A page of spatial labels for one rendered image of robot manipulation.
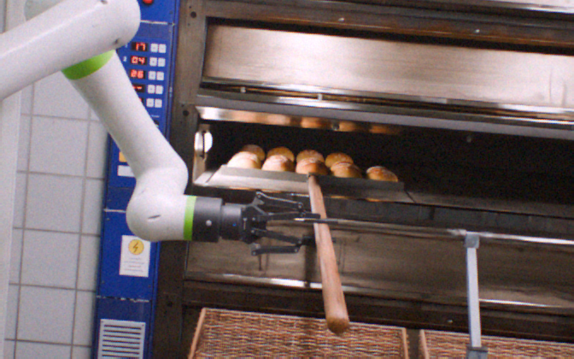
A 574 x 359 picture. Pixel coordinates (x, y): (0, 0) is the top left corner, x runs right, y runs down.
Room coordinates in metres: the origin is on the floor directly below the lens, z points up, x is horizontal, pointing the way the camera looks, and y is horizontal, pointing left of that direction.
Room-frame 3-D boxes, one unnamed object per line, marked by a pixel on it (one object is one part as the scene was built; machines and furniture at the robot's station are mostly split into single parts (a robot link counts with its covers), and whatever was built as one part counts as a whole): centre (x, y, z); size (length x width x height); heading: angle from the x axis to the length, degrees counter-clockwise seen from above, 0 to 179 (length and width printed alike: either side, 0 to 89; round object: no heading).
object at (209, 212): (2.20, 0.15, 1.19); 0.12 x 0.06 x 0.09; 0
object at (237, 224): (2.19, 0.07, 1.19); 0.09 x 0.07 x 0.08; 90
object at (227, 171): (3.37, -0.08, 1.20); 0.55 x 0.36 x 0.03; 90
